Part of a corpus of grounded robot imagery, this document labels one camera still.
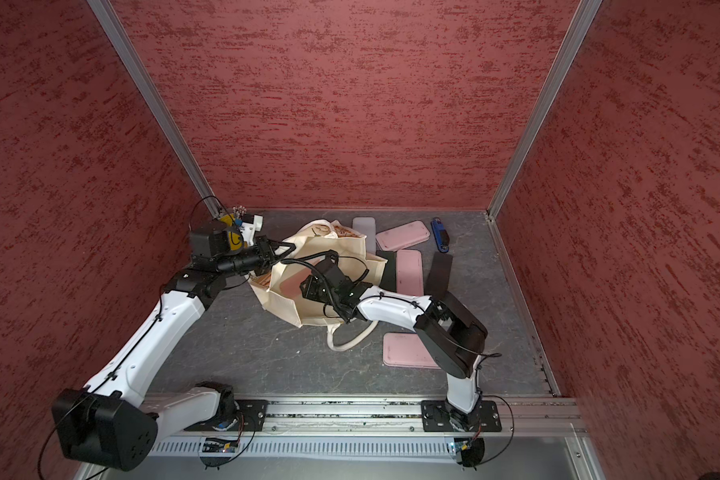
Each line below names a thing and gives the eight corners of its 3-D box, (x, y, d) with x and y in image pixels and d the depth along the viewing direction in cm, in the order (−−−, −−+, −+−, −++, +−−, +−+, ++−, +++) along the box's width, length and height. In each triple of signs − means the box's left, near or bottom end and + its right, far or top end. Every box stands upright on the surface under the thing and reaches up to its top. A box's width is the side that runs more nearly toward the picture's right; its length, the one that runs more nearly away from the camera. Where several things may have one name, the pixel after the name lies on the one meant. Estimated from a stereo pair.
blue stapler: (439, 253, 111) (441, 245, 107) (430, 225, 120) (432, 217, 116) (450, 252, 111) (452, 244, 107) (440, 224, 120) (442, 216, 117)
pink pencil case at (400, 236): (382, 253, 109) (383, 249, 107) (373, 236, 115) (374, 231, 113) (430, 239, 114) (431, 234, 112) (419, 223, 120) (421, 218, 117)
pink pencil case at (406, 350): (383, 369, 84) (384, 365, 81) (382, 337, 90) (383, 332, 87) (436, 370, 84) (439, 366, 81) (431, 337, 90) (434, 332, 87)
